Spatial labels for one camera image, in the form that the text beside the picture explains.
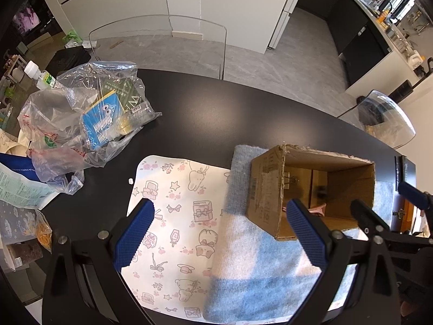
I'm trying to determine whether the wooden rack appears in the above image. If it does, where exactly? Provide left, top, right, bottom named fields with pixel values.
left=1, top=49, right=28, bottom=82

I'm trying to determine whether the gold binder clip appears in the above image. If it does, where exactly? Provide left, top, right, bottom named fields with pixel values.
left=283, top=172, right=301, bottom=191

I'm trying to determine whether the pink hair clip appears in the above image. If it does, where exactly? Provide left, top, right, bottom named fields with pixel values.
left=282, top=202, right=327, bottom=218

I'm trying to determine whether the clear plastic bag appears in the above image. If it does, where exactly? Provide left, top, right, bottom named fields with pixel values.
left=55, top=60, right=163, bottom=169

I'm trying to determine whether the black desktop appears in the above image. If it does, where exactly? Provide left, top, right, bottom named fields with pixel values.
left=0, top=68, right=417, bottom=325

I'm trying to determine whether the black case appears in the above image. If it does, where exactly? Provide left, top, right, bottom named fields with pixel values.
left=45, top=45, right=93, bottom=76

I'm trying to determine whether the white green paper bag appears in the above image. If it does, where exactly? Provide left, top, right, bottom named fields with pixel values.
left=0, top=162, right=59, bottom=211

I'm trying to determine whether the blue white checkered towel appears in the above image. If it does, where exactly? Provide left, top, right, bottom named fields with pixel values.
left=202, top=144, right=404, bottom=323

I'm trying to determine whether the white printed mat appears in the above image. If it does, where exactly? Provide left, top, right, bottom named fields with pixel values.
left=120, top=155, right=235, bottom=321

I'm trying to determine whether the blue snack packet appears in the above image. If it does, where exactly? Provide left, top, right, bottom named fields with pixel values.
left=80, top=91, right=126, bottom=152

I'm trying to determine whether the dark green packet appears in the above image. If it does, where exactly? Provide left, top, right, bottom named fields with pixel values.
left=104, top=77, right=147, bottom=116

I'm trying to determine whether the plastic water bottle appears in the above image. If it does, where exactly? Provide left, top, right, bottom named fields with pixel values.
left=24, top=60, right=64, bottom=93

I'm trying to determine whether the grey cloud print bag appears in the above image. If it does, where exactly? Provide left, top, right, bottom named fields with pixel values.
left=0, top=199, right=38, bottom=245

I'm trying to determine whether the television screen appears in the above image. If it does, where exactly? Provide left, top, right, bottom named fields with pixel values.
left=12, top=1, right=42, bottom=37

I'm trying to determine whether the white refrigerator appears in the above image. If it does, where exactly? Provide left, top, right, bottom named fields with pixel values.
left=267, top=0, right=311, bottom=55

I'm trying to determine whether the orange snack bag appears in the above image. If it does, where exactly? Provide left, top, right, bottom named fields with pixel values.
left=34, top=210, right=54, bottom=253

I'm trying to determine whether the black upright vacuum cleaner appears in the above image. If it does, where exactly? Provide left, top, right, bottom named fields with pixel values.
left=356, top=58, right=433, bottom=109

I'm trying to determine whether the white electric kettle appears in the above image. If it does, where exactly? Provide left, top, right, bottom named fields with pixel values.
left=407, top=50, right=426, bottom=70

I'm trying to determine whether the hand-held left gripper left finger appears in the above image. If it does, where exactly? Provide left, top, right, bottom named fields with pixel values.
left=41, top=198, right=159, bottom=325

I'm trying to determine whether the brown cardboard box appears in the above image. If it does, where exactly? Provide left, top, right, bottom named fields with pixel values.
left=245, top=144, right=376, bottom=242

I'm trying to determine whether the clear acrylic chair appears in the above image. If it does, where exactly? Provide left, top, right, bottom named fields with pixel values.
left=88, top=14, right=227, bottom=81
left=338, top=90, right=416, bottom=150

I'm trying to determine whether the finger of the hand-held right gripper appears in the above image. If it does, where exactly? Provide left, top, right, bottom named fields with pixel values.
left=350, top=199, right=391, bottom=235
left=398, top=181, right=433, bottom=209

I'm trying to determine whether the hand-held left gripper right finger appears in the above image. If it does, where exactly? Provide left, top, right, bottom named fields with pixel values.
left=286, top=199, right=401, bottom=325

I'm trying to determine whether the blue pouch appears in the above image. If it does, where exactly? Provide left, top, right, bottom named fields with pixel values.
left=0, top=152, right=38, bottom=184

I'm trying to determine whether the red print plastic bag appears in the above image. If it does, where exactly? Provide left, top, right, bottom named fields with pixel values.
left=18, top=90, right=99, bottom=196

